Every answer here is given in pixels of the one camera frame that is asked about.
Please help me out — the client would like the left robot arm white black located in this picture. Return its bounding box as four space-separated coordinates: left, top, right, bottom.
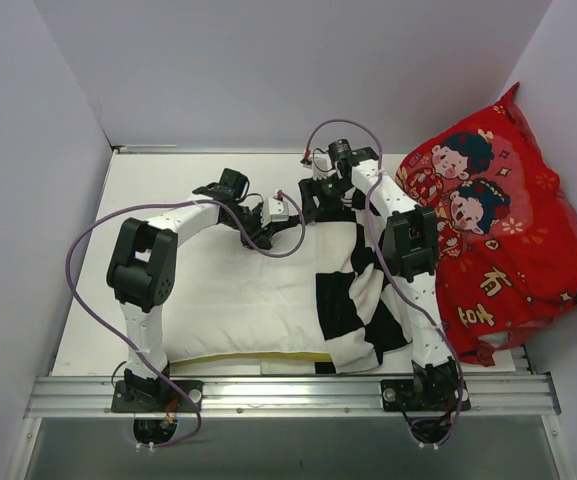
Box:
106 168 312 411

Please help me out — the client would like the white pillow yellow edge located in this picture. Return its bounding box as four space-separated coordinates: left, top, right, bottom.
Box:
162 227 329 363

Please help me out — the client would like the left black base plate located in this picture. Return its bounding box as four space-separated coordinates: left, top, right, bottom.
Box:
110 379 204 413

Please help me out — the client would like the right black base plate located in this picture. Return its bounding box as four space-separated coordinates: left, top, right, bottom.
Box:
380 379 458 413

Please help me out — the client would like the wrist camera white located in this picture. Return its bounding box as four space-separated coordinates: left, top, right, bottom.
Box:
309 153 336 181
261 191 290 227

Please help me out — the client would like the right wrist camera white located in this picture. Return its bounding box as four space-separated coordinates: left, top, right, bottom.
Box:
309 153 336 181

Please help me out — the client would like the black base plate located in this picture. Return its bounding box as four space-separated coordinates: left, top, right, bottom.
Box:
380 379 458 413
110 379 204 413

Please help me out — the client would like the red cartoon print pillow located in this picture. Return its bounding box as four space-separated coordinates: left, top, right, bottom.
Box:
395 87 577 366

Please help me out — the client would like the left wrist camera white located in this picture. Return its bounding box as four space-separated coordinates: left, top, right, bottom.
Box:
261 191 290 227

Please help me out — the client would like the aluminium mounting rail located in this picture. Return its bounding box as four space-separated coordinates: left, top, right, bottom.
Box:
25 372 561 419

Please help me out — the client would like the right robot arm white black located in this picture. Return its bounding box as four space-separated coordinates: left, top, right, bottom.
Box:
299 139 459 409

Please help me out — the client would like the black white checkered pillowcase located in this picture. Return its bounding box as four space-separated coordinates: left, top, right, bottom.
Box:
260 202 417 376

